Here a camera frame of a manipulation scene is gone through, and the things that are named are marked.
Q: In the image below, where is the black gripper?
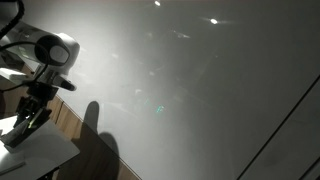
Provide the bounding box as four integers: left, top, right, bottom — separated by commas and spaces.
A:
13, 82, 58, 132

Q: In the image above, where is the black whiteboard eraser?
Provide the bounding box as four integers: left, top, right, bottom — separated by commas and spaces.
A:
0, 128, 34, 148

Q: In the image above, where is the large white whiteboard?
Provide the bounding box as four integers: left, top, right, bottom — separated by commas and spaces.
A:
19, 0, 320, 180

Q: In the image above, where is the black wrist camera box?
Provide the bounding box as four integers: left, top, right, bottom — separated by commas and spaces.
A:
49, 75, 78, 92

